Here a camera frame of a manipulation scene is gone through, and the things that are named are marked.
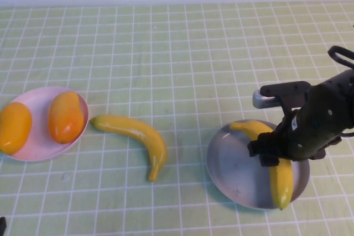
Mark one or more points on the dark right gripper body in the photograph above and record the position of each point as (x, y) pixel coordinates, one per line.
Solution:
(309, 131)

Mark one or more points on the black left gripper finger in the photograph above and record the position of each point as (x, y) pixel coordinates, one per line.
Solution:
(2, 225)

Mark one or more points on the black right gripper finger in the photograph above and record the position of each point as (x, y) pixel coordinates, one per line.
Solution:
(269, 161)
(264, 146)

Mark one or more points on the yellow toy banana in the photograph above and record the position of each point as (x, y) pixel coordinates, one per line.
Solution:
(138, 133)
(282, 183)

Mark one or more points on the oblong orange toy mango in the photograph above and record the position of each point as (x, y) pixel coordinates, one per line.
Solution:
(13, 128)

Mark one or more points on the curved yellow-orange toy mango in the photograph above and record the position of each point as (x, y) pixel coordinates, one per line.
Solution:
(66, 120)

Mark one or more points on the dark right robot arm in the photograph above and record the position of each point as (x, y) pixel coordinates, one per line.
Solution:
(345, 84)

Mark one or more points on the blue round plate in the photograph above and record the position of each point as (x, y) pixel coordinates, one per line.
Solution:
(235, 169)

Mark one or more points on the pink round plate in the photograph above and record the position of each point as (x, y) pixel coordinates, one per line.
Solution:
(38, 125)

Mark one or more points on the green checked tablecloth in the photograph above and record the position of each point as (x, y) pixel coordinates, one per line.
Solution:
(166, 62)

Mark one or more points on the black camera mounting bracket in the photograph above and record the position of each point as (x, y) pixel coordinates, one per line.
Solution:
(287, 92)

